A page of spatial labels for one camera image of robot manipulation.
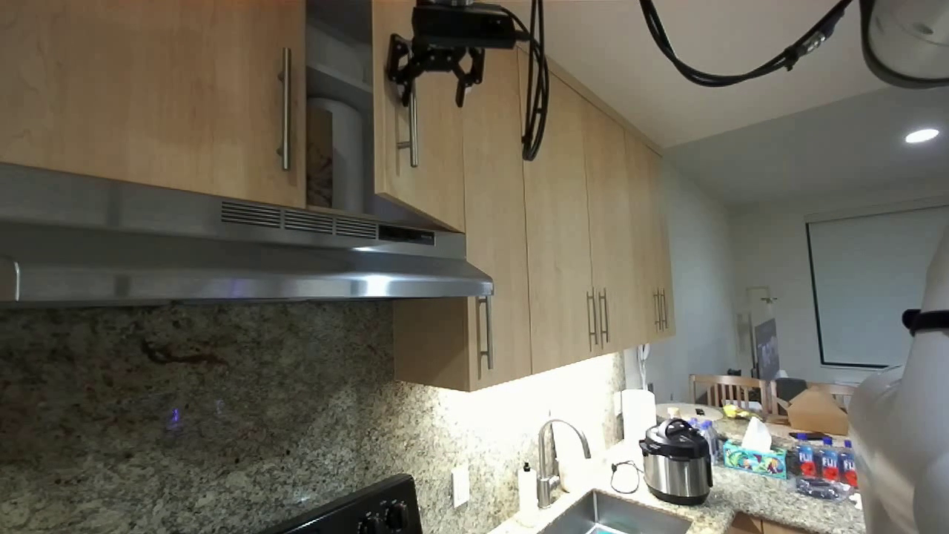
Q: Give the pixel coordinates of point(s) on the white soap bottle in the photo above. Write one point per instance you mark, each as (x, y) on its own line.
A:
(527, 487)

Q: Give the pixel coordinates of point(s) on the tall wooden wall cabinets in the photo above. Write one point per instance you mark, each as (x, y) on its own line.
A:
(564, 216)

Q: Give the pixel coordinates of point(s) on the white wall outlet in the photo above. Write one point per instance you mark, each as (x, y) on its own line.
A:
(462, 481)

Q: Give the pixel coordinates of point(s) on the water bottle pack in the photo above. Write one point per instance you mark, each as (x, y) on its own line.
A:
(824, 468)

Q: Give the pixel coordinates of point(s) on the stainless steel sink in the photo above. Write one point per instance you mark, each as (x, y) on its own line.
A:
(610, 515)

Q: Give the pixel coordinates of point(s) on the stainless steel range hood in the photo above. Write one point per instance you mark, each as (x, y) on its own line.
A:
(71, 238)

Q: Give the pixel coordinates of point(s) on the ceiling recessed light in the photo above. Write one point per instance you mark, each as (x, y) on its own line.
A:
(920, 133)

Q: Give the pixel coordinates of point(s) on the silver pressure cooker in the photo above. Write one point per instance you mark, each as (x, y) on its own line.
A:
(677, 460)

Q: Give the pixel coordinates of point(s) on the chrome kitchen faucet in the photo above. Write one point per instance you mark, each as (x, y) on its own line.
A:
(550, 481)

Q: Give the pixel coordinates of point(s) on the white projector screen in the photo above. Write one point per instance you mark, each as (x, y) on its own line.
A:
(864, 274)

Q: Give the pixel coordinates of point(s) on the wooden cabinet door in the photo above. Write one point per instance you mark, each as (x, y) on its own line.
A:
(204, 97)
(416, 147)

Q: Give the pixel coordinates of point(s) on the wooden chair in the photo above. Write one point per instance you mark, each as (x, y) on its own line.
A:
(719, 391)

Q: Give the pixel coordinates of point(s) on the tissue box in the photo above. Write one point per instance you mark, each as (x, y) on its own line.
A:
(756, 452)

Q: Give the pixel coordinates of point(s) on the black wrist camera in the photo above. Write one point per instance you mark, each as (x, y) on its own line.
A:
(462, 24)

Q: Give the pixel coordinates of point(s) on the white paper towel roll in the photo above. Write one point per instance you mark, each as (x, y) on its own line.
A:
(640, 413)

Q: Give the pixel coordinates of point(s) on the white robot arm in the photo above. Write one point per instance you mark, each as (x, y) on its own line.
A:
(900, 422)

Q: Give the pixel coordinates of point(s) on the silver vent duct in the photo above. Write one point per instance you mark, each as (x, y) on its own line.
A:
(352, 158)

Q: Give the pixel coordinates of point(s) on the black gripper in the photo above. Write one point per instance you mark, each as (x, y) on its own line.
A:
(412, 57)

